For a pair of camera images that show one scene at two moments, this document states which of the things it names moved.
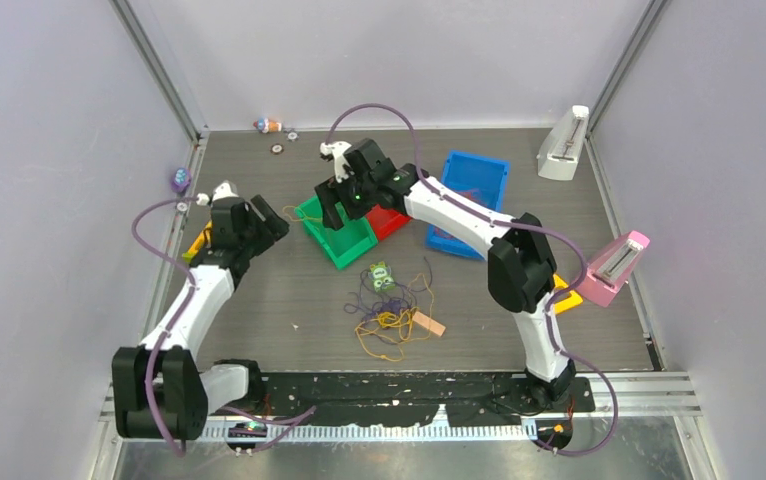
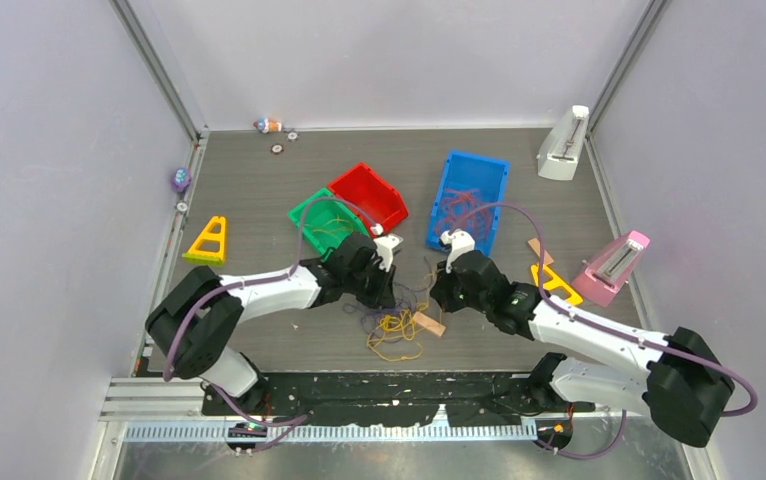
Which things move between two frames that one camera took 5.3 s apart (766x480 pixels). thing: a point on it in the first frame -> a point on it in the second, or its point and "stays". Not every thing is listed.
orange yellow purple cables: x=387 y=324 stays
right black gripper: x=326 y=194 -> x=441 y=292
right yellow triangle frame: x=572 y=300 stays
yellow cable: x=304 y=218 -> x=333 y=231
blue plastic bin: x=483 y=178 stays
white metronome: x=559 y=156 stays
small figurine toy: x=266 y=125 stays
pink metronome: x=612 y=269 stays
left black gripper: x=271 y=228 -> x=382 y=296
